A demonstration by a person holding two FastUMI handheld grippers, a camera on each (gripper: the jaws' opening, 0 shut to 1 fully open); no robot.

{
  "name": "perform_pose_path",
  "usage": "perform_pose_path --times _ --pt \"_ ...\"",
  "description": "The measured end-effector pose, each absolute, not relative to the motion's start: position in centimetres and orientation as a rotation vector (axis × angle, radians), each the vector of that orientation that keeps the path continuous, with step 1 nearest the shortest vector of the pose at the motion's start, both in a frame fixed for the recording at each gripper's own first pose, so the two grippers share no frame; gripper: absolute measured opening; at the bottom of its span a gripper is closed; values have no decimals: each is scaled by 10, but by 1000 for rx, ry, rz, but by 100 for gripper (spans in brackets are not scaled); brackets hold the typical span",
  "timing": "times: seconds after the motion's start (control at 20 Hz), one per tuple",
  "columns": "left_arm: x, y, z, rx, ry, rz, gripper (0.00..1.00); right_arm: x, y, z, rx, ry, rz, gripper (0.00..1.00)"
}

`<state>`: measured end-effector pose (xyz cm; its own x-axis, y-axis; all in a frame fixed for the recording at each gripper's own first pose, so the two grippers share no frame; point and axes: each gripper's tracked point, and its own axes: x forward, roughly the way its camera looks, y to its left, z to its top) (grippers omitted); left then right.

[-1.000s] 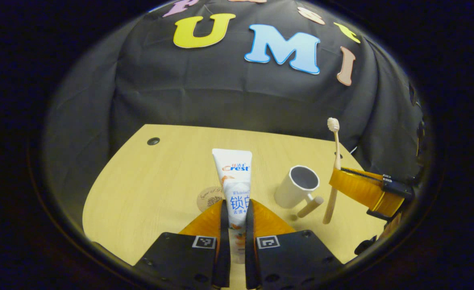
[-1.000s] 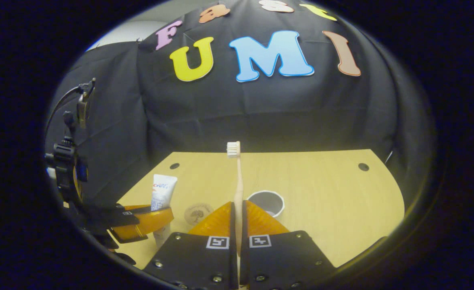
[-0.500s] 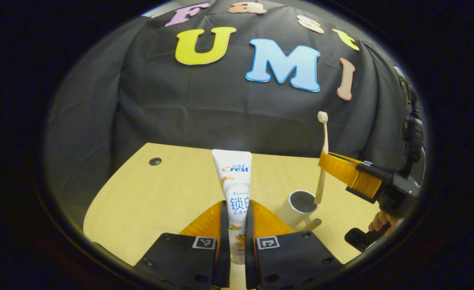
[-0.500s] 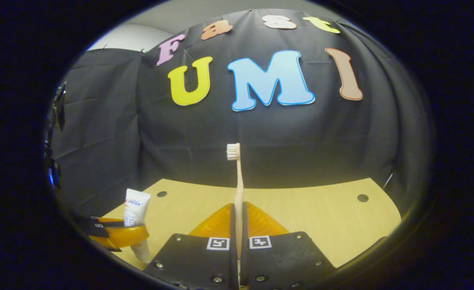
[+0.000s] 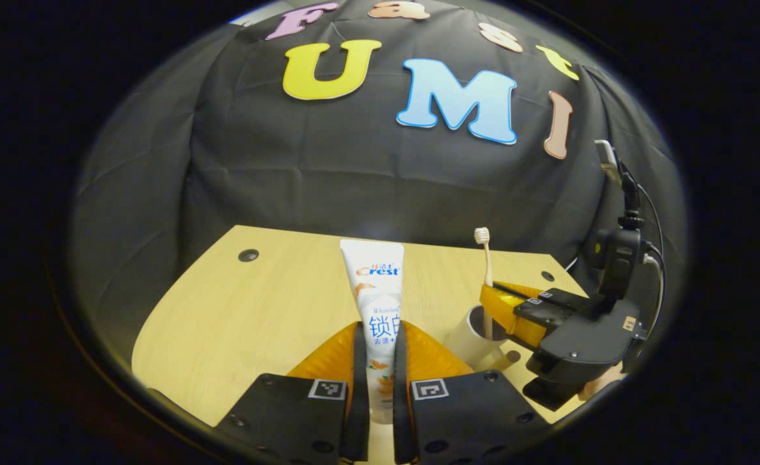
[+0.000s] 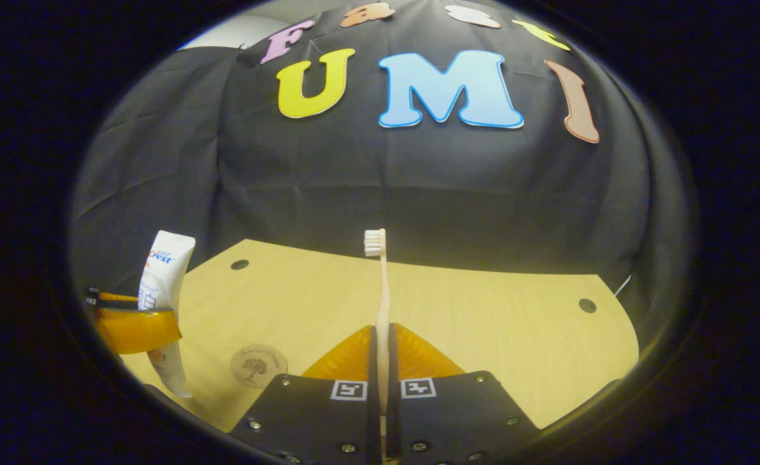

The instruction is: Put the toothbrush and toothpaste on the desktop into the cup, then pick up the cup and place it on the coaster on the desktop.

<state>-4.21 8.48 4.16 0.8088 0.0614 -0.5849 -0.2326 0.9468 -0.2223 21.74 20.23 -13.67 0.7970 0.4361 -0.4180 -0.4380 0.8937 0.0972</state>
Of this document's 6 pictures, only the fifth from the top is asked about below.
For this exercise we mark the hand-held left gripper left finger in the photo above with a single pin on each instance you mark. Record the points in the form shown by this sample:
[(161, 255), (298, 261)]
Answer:
[(358, 387)]

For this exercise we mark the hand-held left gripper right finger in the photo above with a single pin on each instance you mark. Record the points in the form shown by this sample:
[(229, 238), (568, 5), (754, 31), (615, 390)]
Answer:
[(401, 387)]

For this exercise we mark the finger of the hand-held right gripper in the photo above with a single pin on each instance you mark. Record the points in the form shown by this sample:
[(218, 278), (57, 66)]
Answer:
[(564, 298), (541, 320)]

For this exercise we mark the round wooden coaster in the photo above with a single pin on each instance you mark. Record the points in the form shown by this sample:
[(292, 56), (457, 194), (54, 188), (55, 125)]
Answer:
[(514, 356)]

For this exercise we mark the white toothbrush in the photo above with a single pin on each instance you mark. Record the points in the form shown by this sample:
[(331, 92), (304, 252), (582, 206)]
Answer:
[(488, 265)]

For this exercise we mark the white cup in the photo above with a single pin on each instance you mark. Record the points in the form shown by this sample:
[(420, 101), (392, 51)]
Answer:
[(467, 345)]

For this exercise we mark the white toothpaste tube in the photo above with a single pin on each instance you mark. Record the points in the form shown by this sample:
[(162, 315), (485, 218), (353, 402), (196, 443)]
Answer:
[(373, 290)]

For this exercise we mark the light wooden desktop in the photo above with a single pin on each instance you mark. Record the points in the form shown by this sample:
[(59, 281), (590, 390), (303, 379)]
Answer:
[(257, 310)]

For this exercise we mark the black backdrop cloth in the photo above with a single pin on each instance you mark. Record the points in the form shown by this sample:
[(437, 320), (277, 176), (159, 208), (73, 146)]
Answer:
[(289, 161)]

